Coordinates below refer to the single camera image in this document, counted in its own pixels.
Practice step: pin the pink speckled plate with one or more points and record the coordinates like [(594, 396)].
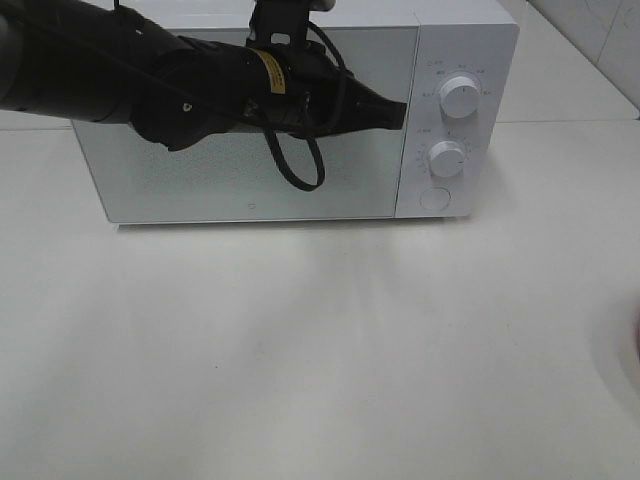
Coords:
[(632, 332)]

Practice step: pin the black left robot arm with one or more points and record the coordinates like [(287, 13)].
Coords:
[(75, 60)]

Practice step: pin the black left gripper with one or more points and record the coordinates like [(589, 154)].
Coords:
[(312, 93)]

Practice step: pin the white microwave oven body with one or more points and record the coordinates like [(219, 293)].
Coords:
[(474, 37)]

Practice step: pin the white microwave door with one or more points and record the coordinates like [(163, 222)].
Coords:
[(232, 177)]

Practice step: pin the round white door button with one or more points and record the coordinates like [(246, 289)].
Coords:
[(435, 199)]

